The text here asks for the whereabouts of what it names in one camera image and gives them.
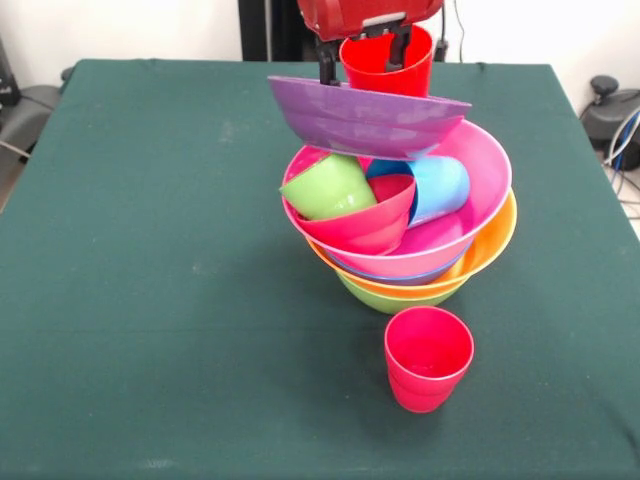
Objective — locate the large orange bowl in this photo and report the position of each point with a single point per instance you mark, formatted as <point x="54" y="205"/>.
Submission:
<point x="495" y="240"/>

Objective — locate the purple bowl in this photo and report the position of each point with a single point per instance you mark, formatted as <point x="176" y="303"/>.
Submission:
<point x="360" y="125"/>

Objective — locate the green cup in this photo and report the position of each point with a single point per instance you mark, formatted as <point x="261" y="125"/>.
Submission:
<point x="330" y="185"/>

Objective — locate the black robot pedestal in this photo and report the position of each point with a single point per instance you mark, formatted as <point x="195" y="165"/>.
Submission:
<point x="275" y="30"/>

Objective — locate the large magenta bowl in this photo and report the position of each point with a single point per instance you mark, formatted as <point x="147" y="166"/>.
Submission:
<point x="485" y="170"/>

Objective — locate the green bowl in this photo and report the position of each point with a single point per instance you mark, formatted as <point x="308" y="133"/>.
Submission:
<point x="390" y="302"/>

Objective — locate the blue bowl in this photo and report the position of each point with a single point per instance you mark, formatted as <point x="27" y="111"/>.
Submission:
<point x="400" y="280"/>

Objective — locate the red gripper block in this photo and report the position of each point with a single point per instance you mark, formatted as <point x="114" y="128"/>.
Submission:
<point x="350" y="17"/>

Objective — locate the blue cup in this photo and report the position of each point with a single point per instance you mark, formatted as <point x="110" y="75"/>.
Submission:
<point x="440" y="190"/>

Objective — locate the crimson pink cup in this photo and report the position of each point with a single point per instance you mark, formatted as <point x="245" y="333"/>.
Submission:
<point x="425" y="380"/>

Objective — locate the dark green tablecloth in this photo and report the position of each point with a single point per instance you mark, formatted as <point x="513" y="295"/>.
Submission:
<point x="150" y="400"/>

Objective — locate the red cup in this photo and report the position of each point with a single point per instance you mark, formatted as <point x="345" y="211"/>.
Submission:
<point x="370" y="70"/>

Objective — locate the small crimson pink bowl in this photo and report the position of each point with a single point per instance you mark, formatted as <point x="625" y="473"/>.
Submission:
<point x="365" y="227"/>

